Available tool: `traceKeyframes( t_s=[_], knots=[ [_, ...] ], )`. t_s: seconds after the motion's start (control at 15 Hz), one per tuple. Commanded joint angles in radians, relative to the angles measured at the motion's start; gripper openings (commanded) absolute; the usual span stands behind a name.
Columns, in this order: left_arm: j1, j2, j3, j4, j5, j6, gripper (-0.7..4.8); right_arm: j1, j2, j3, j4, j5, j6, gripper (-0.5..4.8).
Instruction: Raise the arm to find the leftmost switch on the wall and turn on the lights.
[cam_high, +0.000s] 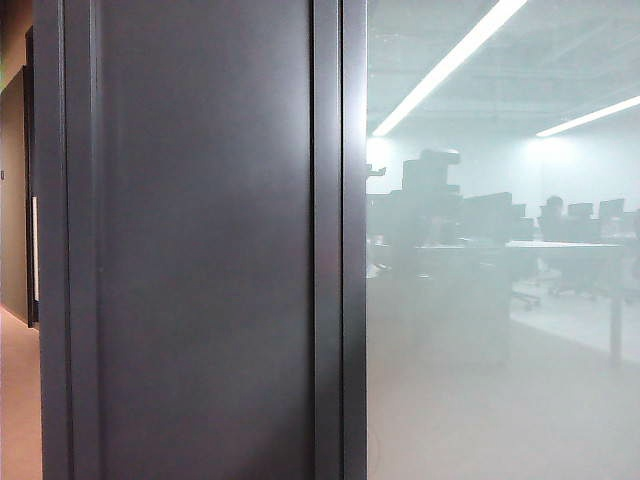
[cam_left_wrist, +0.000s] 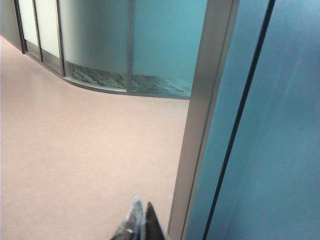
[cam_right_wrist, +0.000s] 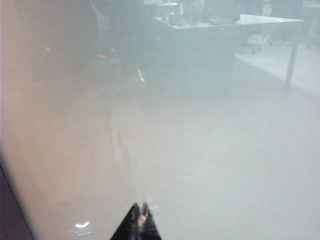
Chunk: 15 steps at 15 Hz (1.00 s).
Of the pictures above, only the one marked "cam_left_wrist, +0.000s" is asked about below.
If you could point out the narrow white frosted glass panel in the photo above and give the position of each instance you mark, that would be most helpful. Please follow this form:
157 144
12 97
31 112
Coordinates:
27 22
48 25

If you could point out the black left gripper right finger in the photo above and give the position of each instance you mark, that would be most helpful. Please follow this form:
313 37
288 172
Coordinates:
153 227

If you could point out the teal frosted glass panel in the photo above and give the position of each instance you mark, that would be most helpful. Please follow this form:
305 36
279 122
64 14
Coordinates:
165 45

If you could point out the left gripper left finger with clear tape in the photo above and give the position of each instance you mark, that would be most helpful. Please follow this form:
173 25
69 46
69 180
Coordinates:
131 225

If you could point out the wide curved frosted glass panel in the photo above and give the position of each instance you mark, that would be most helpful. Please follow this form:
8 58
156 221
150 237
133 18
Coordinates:
95 37

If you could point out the grey curved partition base rail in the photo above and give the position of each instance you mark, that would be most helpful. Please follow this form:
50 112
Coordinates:
100 88

